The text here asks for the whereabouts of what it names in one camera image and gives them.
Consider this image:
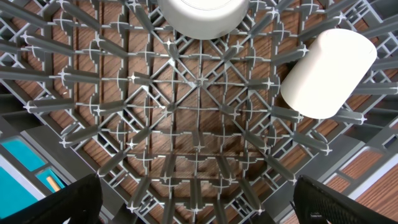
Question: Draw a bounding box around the teal serving tray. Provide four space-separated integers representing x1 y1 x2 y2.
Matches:
1 138 65 219

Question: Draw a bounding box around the right wooden chopstick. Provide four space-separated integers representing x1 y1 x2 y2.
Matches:
46 176 61 192

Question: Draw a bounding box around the white cup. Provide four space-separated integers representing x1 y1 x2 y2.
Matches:
280 29 377 119

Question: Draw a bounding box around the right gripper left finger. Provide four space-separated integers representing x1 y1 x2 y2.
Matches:
1 174 103 224

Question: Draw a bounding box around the grey-green bowl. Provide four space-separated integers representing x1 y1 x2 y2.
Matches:
158 0 249 40

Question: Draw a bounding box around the grey dishwasher rack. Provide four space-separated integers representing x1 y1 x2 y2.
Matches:
1 1 397 223

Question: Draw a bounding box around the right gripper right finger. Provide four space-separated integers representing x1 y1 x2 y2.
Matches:
291 175 397 224

